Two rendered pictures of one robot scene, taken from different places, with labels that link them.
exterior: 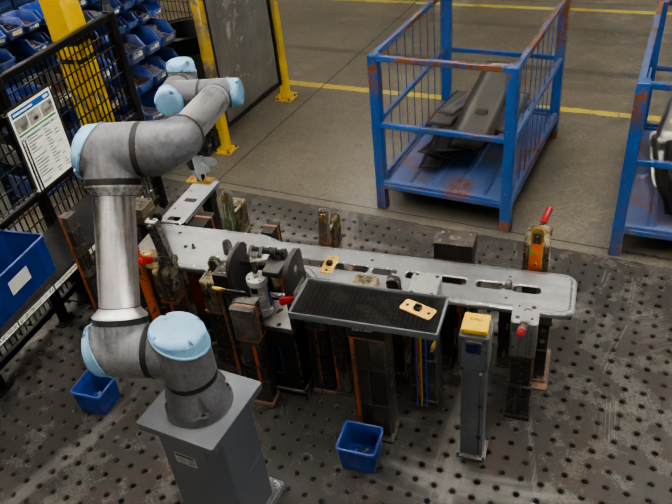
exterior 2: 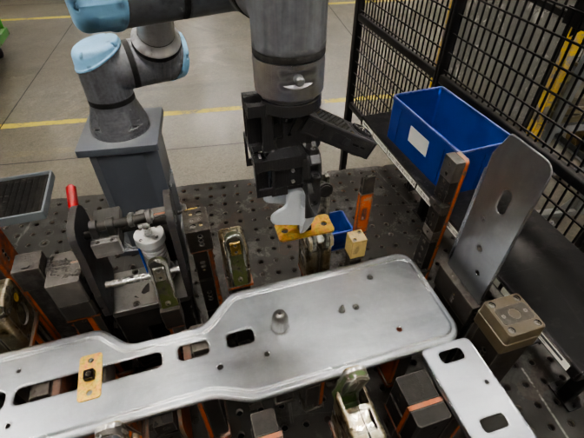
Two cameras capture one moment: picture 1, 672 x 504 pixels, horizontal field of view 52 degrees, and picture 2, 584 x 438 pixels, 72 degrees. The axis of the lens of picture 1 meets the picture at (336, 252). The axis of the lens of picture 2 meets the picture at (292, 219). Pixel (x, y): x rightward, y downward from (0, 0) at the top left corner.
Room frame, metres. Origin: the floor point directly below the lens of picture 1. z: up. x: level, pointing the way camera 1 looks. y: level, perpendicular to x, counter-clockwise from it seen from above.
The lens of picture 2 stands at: (2.14, 0.09, 1.68)
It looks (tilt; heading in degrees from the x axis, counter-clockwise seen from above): 43 degrees down; 141
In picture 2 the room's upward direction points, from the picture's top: straight up
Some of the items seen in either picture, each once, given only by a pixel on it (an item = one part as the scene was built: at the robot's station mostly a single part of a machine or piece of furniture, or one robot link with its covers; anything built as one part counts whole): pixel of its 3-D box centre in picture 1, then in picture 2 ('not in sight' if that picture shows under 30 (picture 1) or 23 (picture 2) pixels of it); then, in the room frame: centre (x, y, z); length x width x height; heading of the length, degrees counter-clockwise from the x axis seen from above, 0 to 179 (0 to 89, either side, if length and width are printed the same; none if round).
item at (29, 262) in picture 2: (340, 342); (66, 319); (1.43, 0.02, 0.90); 0.05 x 0.05 x 0.40; 68
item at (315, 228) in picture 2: (200, 178); (304, 225); (1.82, 0.37, 1.26); 0.08 x 0.04 x 0.01; 67
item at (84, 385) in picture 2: (329, 263); (89, 374); (1.67, 0.02, 1.01); 0.08 x 0.04 x 0.01; 158
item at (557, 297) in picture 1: (336, 265); (78, 385); (1.67, 0.00, 1.00); 1.38 x 0.22 x 0.02; 68
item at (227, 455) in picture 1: (217, 457); (140, 184); (1.08, 0.35, 0.90); 0.21 x 0.21 x 0.40; 60
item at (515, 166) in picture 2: not in sight; (488, 226); (1.96, 0.69, 1.17); 0.12 x 0.01 x 0.34; 158
